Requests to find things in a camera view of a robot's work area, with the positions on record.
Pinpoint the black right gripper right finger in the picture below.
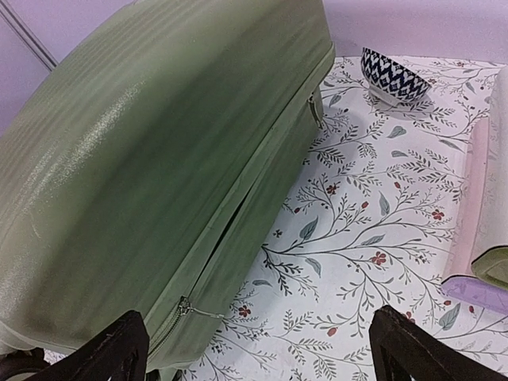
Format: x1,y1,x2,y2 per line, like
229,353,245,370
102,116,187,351
368,304,469,381

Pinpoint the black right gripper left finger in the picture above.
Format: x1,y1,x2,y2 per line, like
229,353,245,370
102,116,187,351
29,310,149,381

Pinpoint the green hard-shell suitcase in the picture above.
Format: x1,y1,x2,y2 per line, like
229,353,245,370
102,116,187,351
1,1,335,380

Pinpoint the white green purple drawer box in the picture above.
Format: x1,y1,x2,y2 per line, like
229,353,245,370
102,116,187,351
441,68,507,314

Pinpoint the floral patterned table cloth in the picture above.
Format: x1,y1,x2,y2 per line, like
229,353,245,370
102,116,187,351
180,56,507,380

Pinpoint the blue white patterned bowl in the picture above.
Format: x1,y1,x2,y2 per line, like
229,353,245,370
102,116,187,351
360,48,432,106

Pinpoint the left aluminium wall post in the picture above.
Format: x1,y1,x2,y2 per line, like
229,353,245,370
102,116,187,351
0,0,58,71

